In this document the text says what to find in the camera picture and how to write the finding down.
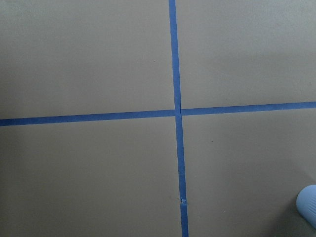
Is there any blue ribbed paper cup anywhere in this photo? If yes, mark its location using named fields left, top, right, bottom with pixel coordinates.
left=296, top=185, right=316, bottom=228

